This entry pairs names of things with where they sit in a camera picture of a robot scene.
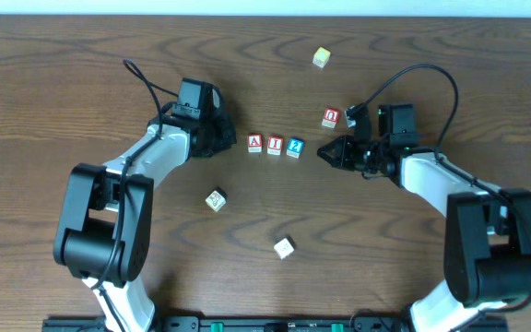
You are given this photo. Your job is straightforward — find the red letter I block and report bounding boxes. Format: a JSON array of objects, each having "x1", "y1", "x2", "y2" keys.
[{"x1": 266, "y1": 136, "x2": 284, "y2": 156}]

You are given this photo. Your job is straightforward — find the blue number 2 block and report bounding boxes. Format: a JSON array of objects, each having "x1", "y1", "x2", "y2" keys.
[{"x1": 286, "y1": 138, "x2": 304, "y2": 159}]

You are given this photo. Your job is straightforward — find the wooden block with black side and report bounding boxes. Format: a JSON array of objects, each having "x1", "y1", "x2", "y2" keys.
[{"x1": 205, "y1": 187, "x2": 227, "y2": 212}]

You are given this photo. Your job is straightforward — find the plain wooden block lower centre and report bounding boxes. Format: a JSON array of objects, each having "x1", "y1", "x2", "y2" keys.
[{"x1": 274, "y1": 237, "x2": 295, "y2": 260}]

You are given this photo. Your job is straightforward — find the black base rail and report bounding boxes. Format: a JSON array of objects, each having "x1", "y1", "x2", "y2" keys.
[{"x1": 41, "y1": 315, "x2": 509, "y2": 332}]

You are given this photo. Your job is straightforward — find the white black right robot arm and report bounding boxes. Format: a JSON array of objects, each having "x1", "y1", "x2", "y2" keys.
[{"x1": 317, "y1": 134, "x2": 531, "y2": 331}]

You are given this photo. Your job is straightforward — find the red letter A block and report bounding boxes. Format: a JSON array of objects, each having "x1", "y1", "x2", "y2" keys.
[{"x1": 247, "y1": 134, "x2": 263, "y2": 153}]

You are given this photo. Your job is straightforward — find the red letter U block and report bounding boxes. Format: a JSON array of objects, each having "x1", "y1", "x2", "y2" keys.
[{"x1": 322, "y1": 108, "x2": 340, "y2": 128}]

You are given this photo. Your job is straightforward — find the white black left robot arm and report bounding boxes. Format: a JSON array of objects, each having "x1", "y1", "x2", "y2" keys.
[{"x1": 53, "y1": 102, "x2": 236, "y2": 331}]

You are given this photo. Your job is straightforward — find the yellow top wooden block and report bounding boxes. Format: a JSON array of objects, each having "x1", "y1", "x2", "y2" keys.
[{"x1": 313, "y1": 47, "x2": 331, "y2": 68}]

